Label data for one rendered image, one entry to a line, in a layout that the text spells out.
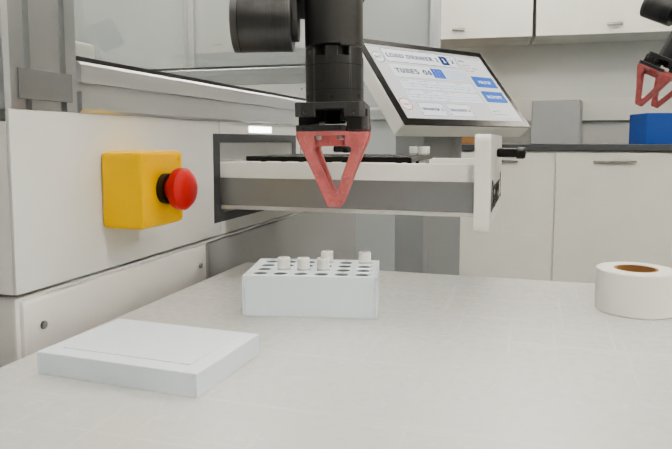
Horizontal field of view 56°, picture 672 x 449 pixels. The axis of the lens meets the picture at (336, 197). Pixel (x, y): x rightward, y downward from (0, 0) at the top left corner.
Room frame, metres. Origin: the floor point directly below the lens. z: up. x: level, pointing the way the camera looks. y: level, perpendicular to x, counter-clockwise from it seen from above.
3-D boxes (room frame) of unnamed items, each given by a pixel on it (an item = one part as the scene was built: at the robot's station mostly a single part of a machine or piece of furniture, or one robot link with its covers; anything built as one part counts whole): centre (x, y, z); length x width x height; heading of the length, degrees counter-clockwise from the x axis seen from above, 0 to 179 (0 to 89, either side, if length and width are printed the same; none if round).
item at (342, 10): (0.63, 0.01, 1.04); 0.07 x 0.06 x 0.07; 88
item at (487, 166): (0.84, -0.20, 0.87); 0.29 x 0.02 x 0.11; 163
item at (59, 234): (1.11, 0.55, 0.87); 1.02 x 0.95 x 0.14; 163
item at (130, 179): (0.61, 0.18, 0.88); 0.07 x 0.05 x 0.07; 163
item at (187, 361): (0.44, 0.13, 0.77); 0.13 x 0.09 x 0.02; 70
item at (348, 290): (0.61, 0.02, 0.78); 0.12 x 0.08 x 0.04; 85
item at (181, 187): (0.60, 0.15, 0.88); 0.04 x 0.03 x 0.04; 163
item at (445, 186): (0.90, 0.00, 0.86); 0.40 x 0.26 x 0.06; 73
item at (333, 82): (0.63, 0.00, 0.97); 0.10 x 0.07 x 0.07; 174
